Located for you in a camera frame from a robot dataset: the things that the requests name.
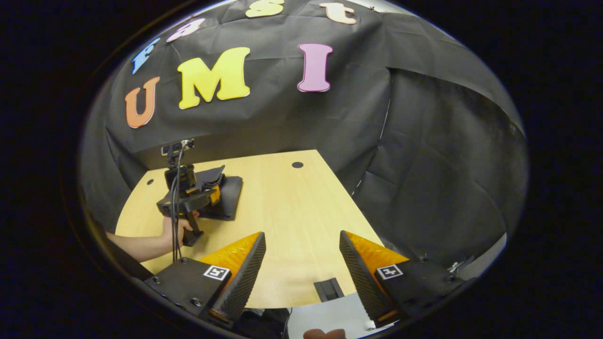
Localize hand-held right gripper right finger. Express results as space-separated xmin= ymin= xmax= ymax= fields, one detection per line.
xmin=339 ymin=230 xmax=464 ymax=329

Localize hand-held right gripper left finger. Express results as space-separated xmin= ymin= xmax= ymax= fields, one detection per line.
xmin=144 ymin=232 xmax=267 ymax=328

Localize black jeans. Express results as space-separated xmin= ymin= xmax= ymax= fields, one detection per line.
xmin=188 ymin=165 xmax=243 ymax=221

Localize black backdrop cloth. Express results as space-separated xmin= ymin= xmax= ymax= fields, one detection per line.
xmin=78 ymin=0 xmax=528 ymax=269

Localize black table cable box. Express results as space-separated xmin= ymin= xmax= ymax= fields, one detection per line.
xmin=314 ymin=278 xmax=345 ymax=303

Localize black cable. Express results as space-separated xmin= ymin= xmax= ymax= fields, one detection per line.
xmin=171 ymin=146 xmax=185 ymax=262

